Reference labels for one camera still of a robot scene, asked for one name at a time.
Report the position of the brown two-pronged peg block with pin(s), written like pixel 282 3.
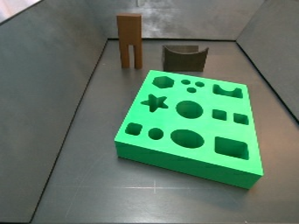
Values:
pixel 130 37

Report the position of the green foam shape-sorter board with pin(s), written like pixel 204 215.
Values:
pixel 190 124

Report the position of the dark grey curved arch block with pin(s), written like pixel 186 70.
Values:
pixel 184 58

